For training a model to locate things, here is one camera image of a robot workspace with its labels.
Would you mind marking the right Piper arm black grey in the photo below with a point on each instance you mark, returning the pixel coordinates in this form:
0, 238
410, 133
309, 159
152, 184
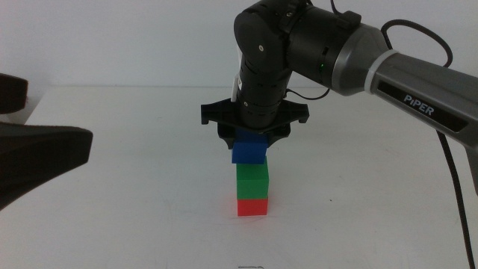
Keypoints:
411, 80

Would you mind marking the red cube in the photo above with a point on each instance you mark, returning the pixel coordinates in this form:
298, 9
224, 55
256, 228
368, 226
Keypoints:
252, 207

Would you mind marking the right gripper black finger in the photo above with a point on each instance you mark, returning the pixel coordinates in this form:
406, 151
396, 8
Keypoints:
227, 142
274, 139

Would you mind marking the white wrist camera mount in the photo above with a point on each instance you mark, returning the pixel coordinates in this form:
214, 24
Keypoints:
235, 89

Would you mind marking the blue cube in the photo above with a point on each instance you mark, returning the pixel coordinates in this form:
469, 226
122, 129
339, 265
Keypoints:
248, 151

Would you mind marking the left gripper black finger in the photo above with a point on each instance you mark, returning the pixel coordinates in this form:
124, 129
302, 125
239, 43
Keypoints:
11, 93
37, 157

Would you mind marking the green cube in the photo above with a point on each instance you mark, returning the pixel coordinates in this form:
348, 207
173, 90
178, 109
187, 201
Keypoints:
252, 181

